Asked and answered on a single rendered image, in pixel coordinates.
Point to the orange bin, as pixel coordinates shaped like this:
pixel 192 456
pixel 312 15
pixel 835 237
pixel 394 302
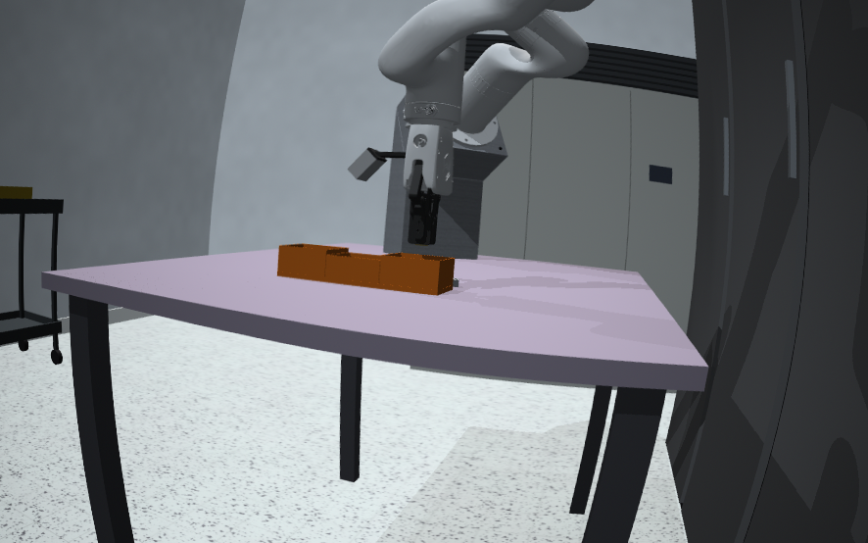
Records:
pixel 399 271

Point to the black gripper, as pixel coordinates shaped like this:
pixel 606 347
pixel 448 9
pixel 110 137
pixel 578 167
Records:
pixel 434 173

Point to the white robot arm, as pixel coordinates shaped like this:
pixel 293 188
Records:
pixel 434 86

